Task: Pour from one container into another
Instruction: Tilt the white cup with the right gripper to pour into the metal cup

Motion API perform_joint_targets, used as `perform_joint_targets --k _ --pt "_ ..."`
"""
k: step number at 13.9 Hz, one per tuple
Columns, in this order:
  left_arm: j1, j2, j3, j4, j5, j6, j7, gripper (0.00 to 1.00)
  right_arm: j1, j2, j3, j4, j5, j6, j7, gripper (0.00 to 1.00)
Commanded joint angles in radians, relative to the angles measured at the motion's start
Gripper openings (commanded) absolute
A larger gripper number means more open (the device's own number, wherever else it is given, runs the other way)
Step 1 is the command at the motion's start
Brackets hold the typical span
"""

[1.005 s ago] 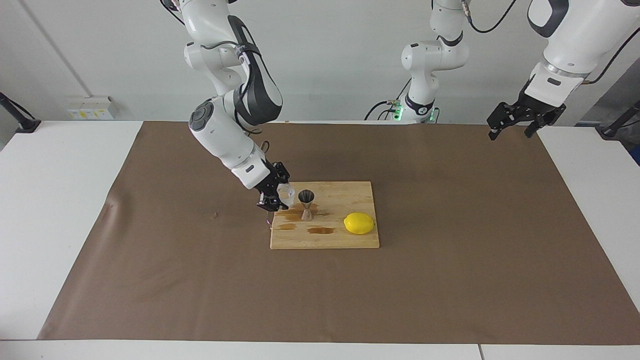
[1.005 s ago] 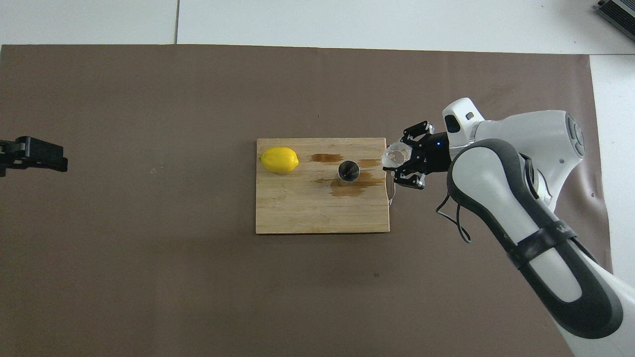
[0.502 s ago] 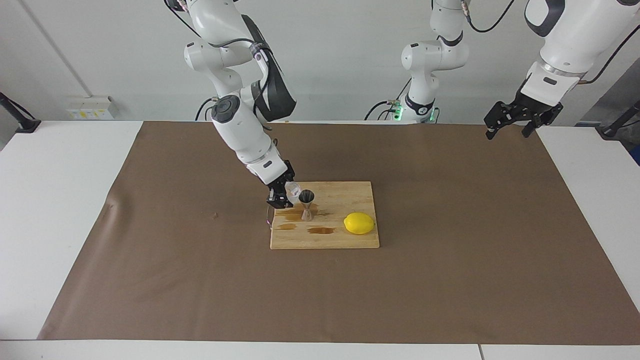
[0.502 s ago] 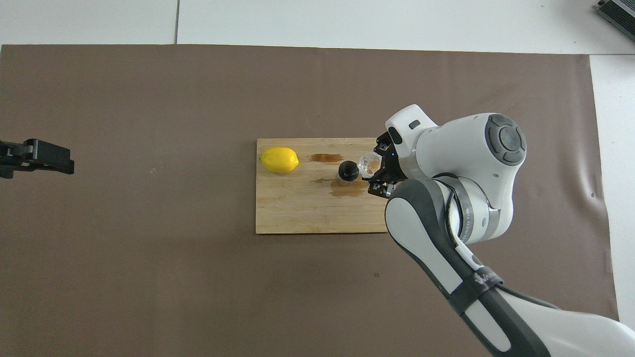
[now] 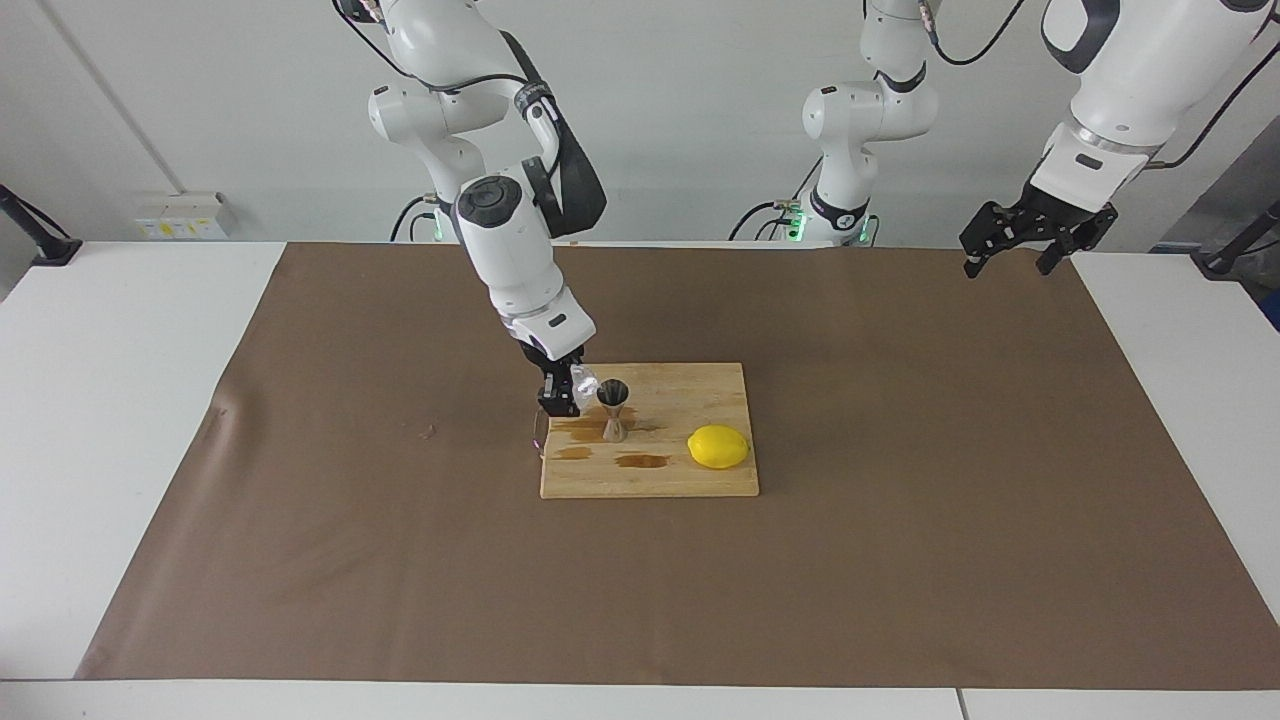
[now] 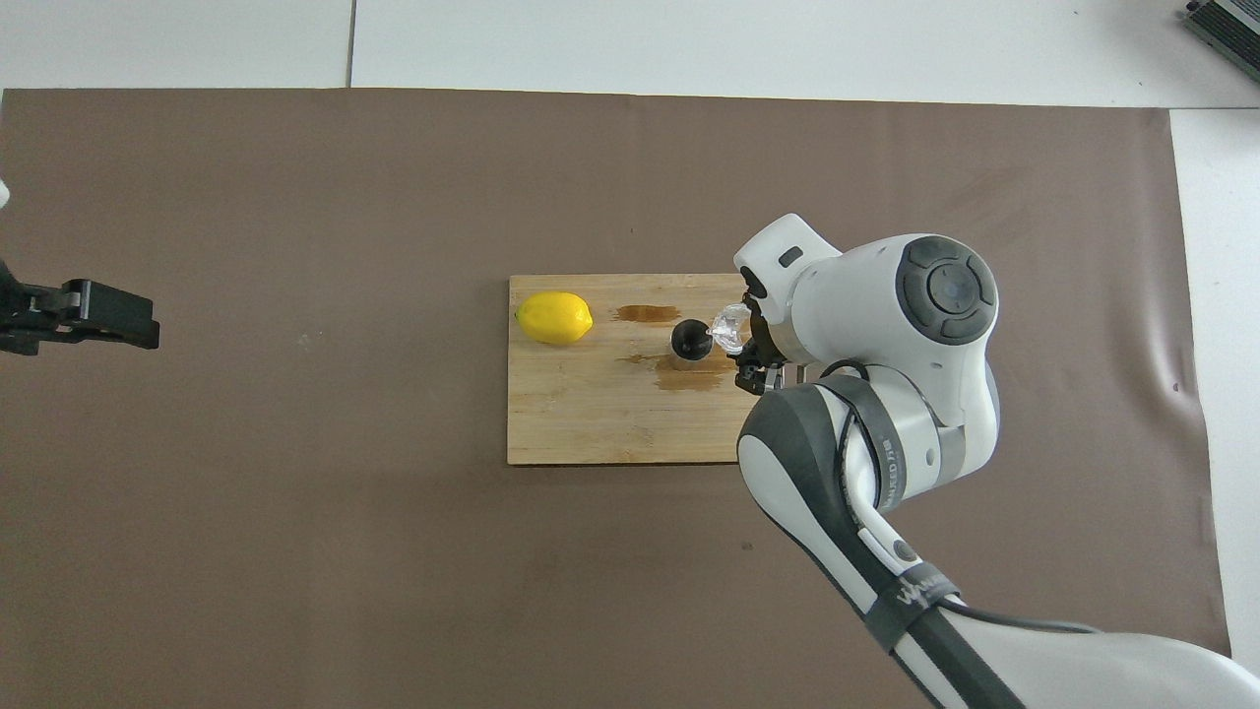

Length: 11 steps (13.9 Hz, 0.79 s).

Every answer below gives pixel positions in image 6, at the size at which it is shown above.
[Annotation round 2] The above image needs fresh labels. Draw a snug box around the small clear glass cup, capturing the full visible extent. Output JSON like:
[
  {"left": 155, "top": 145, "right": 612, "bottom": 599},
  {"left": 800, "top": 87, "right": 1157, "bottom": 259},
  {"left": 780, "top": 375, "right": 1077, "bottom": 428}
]
[{"left": 710, "top": 302, "right": 755, "bottom": 356}]

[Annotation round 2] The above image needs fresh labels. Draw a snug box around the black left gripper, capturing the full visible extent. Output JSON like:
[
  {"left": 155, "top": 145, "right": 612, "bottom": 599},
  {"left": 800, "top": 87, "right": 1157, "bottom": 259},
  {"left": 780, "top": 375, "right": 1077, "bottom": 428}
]
[{"left": 0, "top": 258, "right": 161, "bottom": 356}]

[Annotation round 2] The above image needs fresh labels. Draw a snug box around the steel double jigger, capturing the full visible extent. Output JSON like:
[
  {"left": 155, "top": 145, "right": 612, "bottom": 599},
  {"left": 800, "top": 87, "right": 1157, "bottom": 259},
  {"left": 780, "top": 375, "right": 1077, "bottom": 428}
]
[{"left": 670, "top": 317, "right": 714, "bottom": 363}]

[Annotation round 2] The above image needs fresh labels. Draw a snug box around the yellow lemon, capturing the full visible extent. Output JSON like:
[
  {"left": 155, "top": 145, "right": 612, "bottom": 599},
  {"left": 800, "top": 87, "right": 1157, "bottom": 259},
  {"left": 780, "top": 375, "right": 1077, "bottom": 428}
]
[{"left": 514, "top": 290, "right": 596, "bottom": 346}]

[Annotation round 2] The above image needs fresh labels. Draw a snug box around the brown paper table mat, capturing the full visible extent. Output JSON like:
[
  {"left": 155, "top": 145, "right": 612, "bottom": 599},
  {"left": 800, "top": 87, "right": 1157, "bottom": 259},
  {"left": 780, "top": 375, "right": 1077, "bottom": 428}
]
[{"left": 0, "top": 87, "right": 1237, "bottom": 709}]

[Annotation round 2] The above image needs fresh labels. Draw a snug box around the wooden cutting board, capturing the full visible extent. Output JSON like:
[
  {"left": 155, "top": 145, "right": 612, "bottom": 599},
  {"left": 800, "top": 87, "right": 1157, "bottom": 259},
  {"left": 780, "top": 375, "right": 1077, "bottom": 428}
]
[{"left": 506, "top": 273, "right": 765, "bottom": 467}]

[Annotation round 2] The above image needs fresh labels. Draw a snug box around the grey ribbed metal device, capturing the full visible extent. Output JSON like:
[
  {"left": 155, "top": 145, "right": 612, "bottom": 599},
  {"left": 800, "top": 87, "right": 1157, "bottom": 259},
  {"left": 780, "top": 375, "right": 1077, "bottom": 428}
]
[{"left": 1181, "top": 0, "right": 1260, "bottom": 56}]

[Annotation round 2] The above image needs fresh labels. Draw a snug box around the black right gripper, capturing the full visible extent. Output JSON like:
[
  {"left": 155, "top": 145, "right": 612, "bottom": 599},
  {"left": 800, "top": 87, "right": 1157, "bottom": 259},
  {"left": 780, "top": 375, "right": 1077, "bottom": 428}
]
[{"left": 732, "top": 284, "right": 788, "bottom": 396}]

